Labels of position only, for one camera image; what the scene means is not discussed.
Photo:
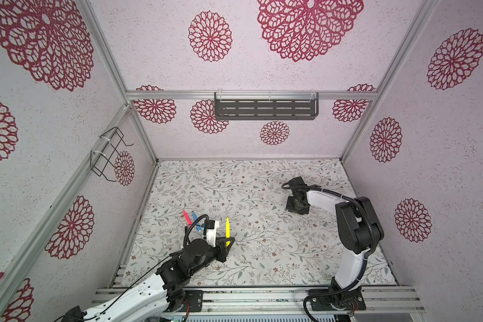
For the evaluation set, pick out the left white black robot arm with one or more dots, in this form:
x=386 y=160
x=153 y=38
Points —
x=162 y=291

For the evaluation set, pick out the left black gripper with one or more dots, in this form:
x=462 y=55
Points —
x=221 y=247

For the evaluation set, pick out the blue highlighter pen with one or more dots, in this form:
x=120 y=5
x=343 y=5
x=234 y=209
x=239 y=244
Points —
x=197 y=222

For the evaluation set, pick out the yellow highlighter pen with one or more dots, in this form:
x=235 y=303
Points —
x=227 y=231

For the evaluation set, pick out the dark metal wall shelf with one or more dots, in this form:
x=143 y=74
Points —
x=265 y=109

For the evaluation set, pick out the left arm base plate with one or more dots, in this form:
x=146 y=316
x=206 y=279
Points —
x=192 y=302

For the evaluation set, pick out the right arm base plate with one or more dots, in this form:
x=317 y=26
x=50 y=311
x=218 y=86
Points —
x=346 y=301

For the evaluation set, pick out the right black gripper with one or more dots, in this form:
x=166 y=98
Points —
x=289 y=208

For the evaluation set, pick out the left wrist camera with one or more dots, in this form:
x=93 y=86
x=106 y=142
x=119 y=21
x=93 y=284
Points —
x=211 y=228

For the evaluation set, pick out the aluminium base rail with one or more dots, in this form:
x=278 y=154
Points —
x=289 y=300

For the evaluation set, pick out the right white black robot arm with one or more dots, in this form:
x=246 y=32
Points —
x=359 y=228

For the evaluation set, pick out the pink highlighter pen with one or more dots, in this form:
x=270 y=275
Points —
x=186 y=216

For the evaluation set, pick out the black wire wall basket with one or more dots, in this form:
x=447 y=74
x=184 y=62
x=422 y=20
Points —
x=100 y=160

